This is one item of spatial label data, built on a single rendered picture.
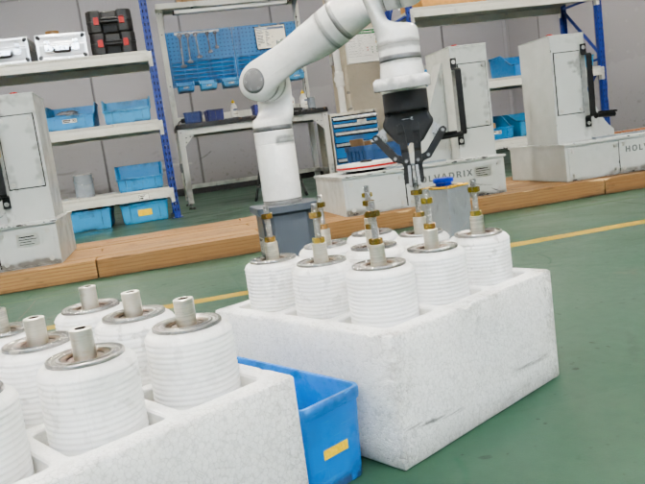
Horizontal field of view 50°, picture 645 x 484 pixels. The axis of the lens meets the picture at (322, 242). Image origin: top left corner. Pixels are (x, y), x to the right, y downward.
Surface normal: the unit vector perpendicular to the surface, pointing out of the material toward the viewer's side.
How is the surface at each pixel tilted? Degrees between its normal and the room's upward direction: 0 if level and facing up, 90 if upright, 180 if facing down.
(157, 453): 90
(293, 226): 90
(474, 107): 90
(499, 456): 0
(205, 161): 90
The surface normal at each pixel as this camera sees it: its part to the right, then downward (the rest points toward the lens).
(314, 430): 0.69, 0.04
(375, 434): -0.73, 0.19
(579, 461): -0.13, -0.98
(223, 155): 0.23, 0.11
